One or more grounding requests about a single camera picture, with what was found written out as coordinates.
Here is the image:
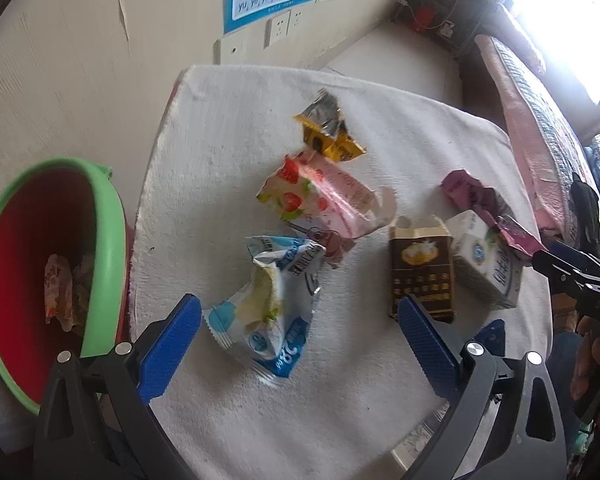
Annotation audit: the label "purple snack wrapper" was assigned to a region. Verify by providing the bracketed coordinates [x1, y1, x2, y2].
[440, 169, 547, 262]

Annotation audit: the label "white milk carton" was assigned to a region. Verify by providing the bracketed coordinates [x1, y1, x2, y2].
[450, 209, 524, 310]

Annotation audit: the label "gold and black wrapper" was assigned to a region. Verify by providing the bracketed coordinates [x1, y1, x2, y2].
[293, 88, 367, 163]

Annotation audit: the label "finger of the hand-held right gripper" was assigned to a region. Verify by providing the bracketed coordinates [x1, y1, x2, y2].
[532, 240, 600, 292]
[475, 319, 507, 361]

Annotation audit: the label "white towel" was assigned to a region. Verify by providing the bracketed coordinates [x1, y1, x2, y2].
[130, 64, 554, 480]

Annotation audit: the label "person's dark trousers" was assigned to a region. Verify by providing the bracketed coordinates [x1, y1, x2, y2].
[549, 332, 583, 443]

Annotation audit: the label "brown cigarette box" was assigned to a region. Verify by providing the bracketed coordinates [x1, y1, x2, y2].
[388, 214, 456, 324]

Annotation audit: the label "brown pink wrapper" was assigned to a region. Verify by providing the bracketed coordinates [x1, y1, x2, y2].
[287, 220, 357, 270]

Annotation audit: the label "green-rimmed red basin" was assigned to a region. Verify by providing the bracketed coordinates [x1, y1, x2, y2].
[0, 157, 131, 417]

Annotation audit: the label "orange snack wrapper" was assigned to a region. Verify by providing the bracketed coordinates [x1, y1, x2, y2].
[43, 253, 77, 334]

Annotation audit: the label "window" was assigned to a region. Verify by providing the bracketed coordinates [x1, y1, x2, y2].
[505, 0, 600, 107]

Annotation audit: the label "patchwork quilt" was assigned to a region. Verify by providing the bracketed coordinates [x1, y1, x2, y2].
[490, 35, 600, 201]

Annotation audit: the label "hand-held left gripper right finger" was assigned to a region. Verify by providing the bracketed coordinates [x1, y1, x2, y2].
[397, 295, 567, 480]

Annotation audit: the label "red bin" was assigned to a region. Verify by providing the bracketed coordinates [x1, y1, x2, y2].
[412, 7, 444, 31]

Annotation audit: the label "strawberry print wrapper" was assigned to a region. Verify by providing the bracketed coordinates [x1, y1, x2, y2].
[256, 150, 397, 239]

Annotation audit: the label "blue and white wrapper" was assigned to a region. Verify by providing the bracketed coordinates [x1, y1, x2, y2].
[202, 234, 327, 387]

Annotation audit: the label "black clothing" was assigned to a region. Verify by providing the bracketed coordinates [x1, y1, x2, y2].
[570, 172, 600, 257]

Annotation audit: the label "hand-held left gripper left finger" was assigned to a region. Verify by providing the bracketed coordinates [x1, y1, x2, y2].
[32, 293, 203, 480]

